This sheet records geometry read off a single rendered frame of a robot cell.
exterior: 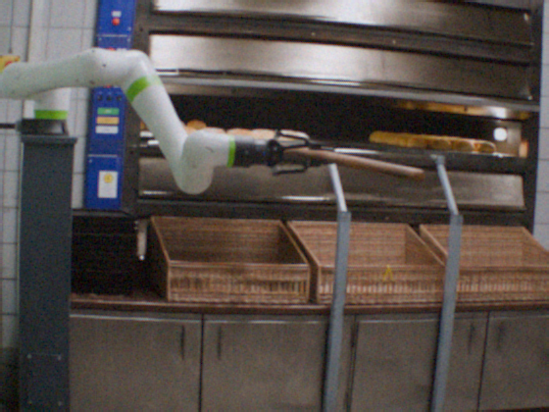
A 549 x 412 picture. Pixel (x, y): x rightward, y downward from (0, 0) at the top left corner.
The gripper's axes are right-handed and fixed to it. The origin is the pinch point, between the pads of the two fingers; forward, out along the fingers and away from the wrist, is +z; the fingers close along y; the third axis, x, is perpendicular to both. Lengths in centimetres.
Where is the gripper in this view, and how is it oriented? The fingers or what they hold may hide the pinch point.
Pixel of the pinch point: (321, 155)
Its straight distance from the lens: 345.0
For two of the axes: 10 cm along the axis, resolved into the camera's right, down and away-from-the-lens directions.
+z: 9.7, 0.4, 2.4
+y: -0.6, 9.9, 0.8
